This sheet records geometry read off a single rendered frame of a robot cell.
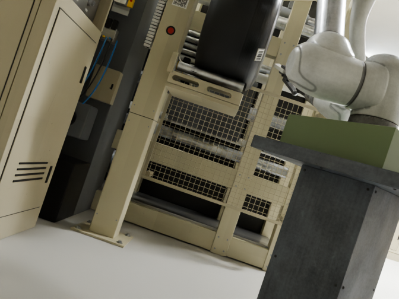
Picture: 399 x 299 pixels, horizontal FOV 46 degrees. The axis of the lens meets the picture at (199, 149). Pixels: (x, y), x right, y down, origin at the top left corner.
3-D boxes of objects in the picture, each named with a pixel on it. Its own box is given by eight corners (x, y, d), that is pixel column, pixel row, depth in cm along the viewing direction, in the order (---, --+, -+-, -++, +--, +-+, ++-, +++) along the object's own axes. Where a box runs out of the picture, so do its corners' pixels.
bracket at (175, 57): (166, 70, 219) (173, 50, 219) (173, 84, 259) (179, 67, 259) (173, 72, 219) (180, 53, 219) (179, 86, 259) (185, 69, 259)
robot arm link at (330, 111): (306, 104, 184) (323, 114, 194) (333, 125, 174) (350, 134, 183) (323, 81, 182) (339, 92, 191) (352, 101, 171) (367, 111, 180)
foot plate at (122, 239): (69, 229, 223) (71, 225, 224) (85, 222, 250) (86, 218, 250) (123, 248, 222) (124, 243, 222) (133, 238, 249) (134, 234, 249)
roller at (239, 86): (173, 69, 224) (176, 60, 222) (175, 68, 228) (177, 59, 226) (243, 93, 222) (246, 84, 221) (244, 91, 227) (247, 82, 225)
